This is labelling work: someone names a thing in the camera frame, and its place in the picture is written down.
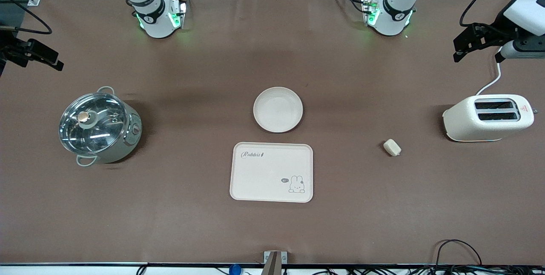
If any brown table cover mat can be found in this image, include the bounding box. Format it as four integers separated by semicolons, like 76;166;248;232
0;0;545;266

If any glass pot lid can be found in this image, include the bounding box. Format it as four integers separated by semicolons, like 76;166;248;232
59;92;129;155

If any grey metal camera bracket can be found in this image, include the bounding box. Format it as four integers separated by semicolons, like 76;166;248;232
264;251;288;275

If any small pale bun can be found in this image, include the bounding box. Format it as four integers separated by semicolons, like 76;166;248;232
383;139;402;157

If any black cable bundle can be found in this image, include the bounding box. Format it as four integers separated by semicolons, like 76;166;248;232
294;266;545;275

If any black looped cable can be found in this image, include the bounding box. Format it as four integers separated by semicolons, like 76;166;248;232
434;239;483;268

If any round cream plate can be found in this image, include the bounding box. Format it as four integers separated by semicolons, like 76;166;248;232
253;87;304;133

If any cream rabbit print tray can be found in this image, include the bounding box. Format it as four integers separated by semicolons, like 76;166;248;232
230;142;314;203

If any white toaster power cable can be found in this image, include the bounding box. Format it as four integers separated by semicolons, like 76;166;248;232
476;47;504;96

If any cream two-slot toaster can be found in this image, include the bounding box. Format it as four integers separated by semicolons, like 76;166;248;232
442;94;538;142

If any steel pot with glass lid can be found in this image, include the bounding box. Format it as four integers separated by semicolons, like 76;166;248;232
60;86;143;167

